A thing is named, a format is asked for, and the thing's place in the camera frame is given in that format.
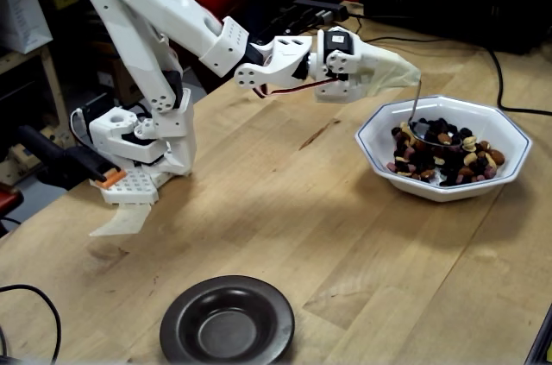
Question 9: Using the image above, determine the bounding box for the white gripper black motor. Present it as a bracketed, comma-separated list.
[310, 25, 387, 104]

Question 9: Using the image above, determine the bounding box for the bent metal spoon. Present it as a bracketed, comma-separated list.
[406, 79, 466, 150]

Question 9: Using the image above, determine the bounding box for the white octagonal bowl blue rim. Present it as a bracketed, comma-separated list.
[354, 94, 532, 203]

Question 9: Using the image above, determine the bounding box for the dark brown round plate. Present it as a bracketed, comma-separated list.
[159, 274, 297, 365]

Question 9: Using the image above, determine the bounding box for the beige masking tape wrap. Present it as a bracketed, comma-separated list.
[361, 44, 423, 98]

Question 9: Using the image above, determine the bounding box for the black power strip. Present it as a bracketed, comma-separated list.
[292, 0, 348, 23]

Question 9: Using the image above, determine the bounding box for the nut and raisin mix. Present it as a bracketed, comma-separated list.
[386, 116, 506, 188]

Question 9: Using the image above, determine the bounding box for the beige tape piece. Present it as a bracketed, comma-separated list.
[89, 202, 153, 237]

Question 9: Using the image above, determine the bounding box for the wooden shelf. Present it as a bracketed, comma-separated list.
[0, 46, 74, 150]

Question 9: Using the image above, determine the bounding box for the black clamp orange tip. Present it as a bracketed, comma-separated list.
[16, 124, 129, 189]

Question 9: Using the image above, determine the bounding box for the white paper bag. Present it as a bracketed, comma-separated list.
[0, 0, 53, 55]

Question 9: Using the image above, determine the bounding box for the red stool seat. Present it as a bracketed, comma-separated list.
[0, 182, 26, 239]

